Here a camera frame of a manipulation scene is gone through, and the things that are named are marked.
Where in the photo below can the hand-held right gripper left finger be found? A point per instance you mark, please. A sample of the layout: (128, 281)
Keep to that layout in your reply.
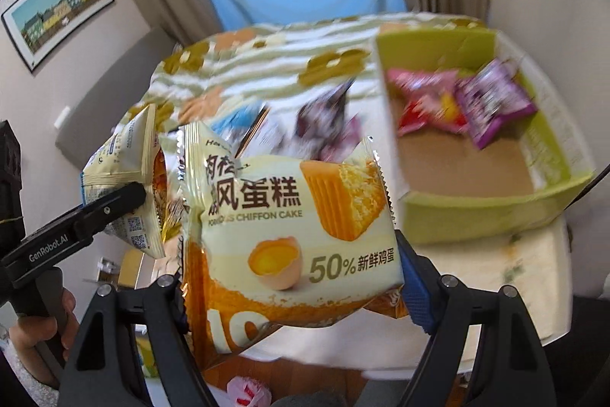
(167, 309)

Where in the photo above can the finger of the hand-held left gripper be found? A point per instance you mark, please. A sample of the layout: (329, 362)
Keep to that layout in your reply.
(112, 204)

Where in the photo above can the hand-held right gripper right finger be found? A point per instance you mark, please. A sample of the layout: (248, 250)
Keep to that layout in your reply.
(415, 288)

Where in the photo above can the small cream cake packet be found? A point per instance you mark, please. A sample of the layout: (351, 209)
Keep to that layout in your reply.
(121, 149)

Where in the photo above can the green cardboard box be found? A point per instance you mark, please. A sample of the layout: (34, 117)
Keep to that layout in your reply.
(476, 178)

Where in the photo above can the large chiffon cake packet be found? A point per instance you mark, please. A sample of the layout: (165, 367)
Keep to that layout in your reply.
(295, 235)

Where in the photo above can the light blue snack packet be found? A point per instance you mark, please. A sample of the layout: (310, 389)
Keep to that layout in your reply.
(233, 123)

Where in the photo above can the dark purple snack packet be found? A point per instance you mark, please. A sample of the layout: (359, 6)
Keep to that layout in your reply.
(329, 116)

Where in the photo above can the person's left hand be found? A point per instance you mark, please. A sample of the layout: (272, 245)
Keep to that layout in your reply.
(19, 342)

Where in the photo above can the grey padded headboard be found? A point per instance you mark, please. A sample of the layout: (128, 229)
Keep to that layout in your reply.
(105, 102)

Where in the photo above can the pink plastic bag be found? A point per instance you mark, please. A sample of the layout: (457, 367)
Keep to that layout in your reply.
(248, 392)

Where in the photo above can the red snack packet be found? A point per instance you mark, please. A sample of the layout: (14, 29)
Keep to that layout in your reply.
(429, 116)

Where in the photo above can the pink snack packet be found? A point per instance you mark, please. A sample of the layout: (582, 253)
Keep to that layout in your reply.
(419, 80)

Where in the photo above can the floral striped blanket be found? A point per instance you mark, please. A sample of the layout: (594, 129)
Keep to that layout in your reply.
(295, 49)

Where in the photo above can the white wall switch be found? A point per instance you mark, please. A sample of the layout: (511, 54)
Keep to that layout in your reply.
(64, 117)

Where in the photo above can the framed wall picture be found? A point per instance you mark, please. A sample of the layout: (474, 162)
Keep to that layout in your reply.
(57, 13)

